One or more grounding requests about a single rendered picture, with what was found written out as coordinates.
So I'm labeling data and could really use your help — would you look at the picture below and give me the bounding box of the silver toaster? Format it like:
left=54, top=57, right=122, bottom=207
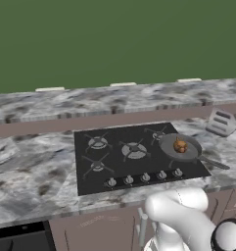
left=205, top=107, right=236, bottom=138

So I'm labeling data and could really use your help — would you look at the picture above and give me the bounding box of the brown roast chicken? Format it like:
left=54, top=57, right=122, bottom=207
left=172, top=135, right=189, bottom=154

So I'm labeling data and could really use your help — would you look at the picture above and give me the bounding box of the black appliance front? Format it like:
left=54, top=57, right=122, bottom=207
left=0, top=221, right=56, bottom=251

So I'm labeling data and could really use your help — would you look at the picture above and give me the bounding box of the black gas hob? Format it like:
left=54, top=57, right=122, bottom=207
left=72, top=122, right=212, bottom=197

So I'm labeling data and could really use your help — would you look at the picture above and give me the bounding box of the grey frying pan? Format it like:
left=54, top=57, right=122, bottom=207
left=158, top=132, right=231, bottom=171

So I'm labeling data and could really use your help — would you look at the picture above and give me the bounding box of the brown cupboard door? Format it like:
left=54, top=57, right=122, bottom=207
left=48, top=204, right=157, bottom=251
left=205, top=187, right=236, bottom=226

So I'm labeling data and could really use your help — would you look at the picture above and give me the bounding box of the grey cupboard handle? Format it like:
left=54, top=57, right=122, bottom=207
left=137, top=207, right=149, bottom=248

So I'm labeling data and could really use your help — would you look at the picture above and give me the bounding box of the silver hob knob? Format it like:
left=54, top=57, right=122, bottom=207
left=172, top=167, right=185, bottom=178
left=122, top=175, right=135, bottom=185
left=139, top=172, right=152, bottom=183
left=156, top=170, right=168, bottom=181
left=106, top=176, right=118, bottom=188

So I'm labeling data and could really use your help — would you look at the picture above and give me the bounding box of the pale stool seat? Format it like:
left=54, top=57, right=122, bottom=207
left=109, top=81, right=138, bottom=87
left=34, top=86, right=66, bottom=92
left=176, top=77, right=203, bottom=83

